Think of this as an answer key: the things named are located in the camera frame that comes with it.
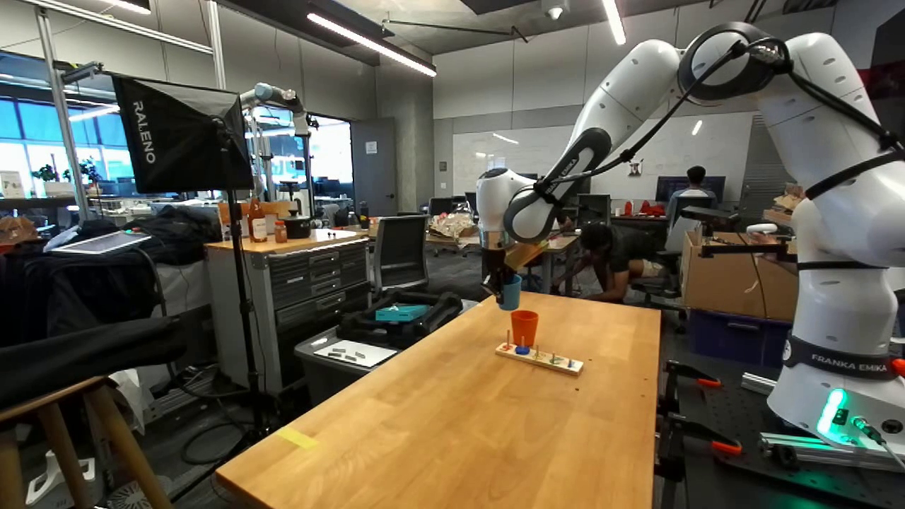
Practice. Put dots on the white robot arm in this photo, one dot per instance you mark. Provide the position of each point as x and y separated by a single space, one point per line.
838 380

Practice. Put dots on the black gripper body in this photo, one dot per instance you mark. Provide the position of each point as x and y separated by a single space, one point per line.
496 272

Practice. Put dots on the cardboard box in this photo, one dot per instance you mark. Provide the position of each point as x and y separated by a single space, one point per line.
722 279

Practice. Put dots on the grey plastic case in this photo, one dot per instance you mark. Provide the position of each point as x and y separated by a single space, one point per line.
335 362

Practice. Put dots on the black orange clamp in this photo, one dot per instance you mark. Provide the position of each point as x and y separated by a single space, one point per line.
674 427

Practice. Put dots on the grey tool cabinet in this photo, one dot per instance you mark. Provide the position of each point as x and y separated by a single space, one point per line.
273 296

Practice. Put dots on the light blue cup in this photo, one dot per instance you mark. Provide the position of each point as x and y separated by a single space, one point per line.
510 291

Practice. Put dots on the wooden stool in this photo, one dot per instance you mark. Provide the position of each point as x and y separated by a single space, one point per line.
100 402

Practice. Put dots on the black bag teal item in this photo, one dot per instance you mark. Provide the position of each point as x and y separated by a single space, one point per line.
400 318

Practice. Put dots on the seated person dark shirt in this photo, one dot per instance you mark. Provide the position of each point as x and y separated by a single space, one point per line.
613 262

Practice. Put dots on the black softbox light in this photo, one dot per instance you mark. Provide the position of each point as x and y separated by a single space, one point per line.
181 137

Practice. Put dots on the orange cup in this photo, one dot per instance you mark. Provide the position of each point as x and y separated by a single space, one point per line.
524 325

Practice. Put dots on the seated person white shirt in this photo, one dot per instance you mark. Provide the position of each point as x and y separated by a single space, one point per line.
694 192

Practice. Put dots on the blue storage bin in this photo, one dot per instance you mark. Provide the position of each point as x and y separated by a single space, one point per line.
735 337

